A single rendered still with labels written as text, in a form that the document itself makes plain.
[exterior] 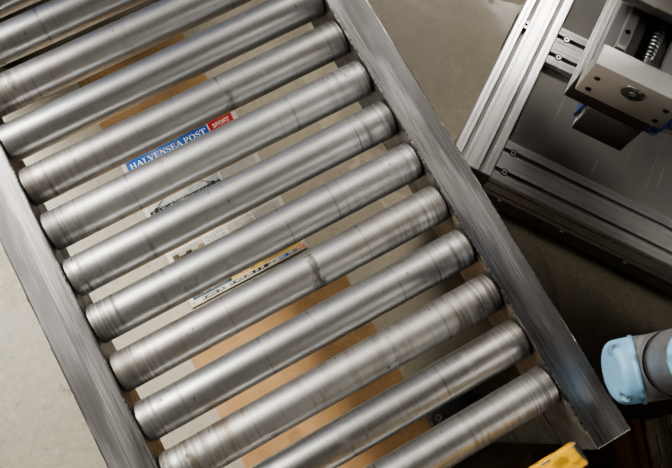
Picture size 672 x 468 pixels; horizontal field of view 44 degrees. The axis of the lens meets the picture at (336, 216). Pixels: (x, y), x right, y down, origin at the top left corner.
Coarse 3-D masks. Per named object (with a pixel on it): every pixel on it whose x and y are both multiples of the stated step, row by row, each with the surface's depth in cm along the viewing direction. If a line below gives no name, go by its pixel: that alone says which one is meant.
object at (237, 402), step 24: (336, 288) 182; (288, 312) 180; (240, 336) 178; (360, 336) 179; (192, 360) 176; (312, 360) 178; (264, 384) 176; (384, 384) 177; (216, 408) 174; (336, 408) 175; (288, 432) 174; (408, 432) 175; (264, 456) 172; (360, 456) 173
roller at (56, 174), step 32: (320, 32) 109; (256, 64) 108; (288, 64) 108; (320, 64) 110; (192, 96) 106; (224, 96) 107; (256, 96) 109; (128, 128) 105; (160, 128) 105; (192, 128) 108; (64, 160) 103; (96, 160) 104; (128, 160) 106; (32, 192) 102; (64, 192) 105
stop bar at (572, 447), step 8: (560, 448) 97; (568, 448) 96; (576, 448) 96; (552, 456) 95; (560, 456) 95; (568, 456) 95; (576, 456) 95; (584, 456) 96; (536, 464) 95; (544, 464) 95; (552, 464) 95; (560, 464) 95; (568, 464) 95; (576, 464) 95; (584, 464) 95
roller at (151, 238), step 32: (352, 128) 106; (384, 128) 107; (288, 160) 105; (320, 160) 105; (224, 192) 103; (256, 192) 104; (160, 224) 102; (192, 224) 102; (96, 256) 100; (128, 256) 101; (160, 256) 104; (96, 288) 102
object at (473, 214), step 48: (336, 0) 111; (384, 48) 109; (384, 96) 108; (384, 144) 118; (432, 144) 106; (480, 192) 105; (480, 240) 103; (528, 288) 102; (528, 336) 101; (576, 384) 99; (576, 432) 101; (624, 432) 98
